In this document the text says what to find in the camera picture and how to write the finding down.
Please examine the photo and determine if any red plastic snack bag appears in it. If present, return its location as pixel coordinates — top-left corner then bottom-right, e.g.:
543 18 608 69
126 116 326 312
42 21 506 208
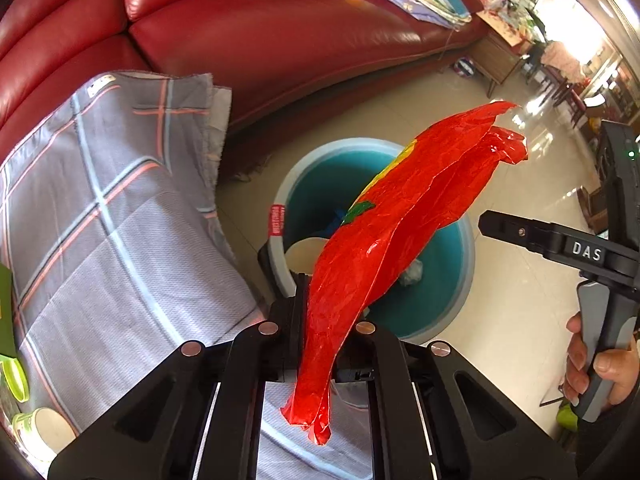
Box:
281 101 527 445

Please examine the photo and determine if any pink wedding paper cup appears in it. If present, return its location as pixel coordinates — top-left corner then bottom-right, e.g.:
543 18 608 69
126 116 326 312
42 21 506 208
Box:
285 236 329 275

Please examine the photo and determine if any teal round trash bin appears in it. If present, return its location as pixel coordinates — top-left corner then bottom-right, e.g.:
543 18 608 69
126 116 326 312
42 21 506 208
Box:
258 138 475 344

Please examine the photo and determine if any person's right hand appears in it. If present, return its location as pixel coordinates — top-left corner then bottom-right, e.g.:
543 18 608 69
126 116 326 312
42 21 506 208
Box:
562 313 639 408

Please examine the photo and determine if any white detox supplement bottle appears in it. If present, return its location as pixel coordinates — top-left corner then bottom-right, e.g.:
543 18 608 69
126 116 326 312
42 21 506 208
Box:
12 408 76 462

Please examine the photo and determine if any lime green lid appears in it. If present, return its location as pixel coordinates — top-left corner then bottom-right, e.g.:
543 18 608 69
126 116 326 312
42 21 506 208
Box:
1 356 30 403

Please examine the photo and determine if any green white biscuit box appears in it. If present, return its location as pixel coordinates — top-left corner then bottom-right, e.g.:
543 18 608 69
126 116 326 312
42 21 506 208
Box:
0 264 17 359

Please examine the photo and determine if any grey plaid cloth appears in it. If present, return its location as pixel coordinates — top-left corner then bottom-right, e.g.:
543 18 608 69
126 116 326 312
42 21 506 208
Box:
0 70 374 480

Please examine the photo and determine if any wooden side table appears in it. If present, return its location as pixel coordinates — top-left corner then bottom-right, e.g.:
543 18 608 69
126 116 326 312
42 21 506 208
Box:
470 10 533 98

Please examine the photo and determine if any red leather sofa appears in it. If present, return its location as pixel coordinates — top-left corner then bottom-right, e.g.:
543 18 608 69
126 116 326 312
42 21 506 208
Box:
1 0 488 153

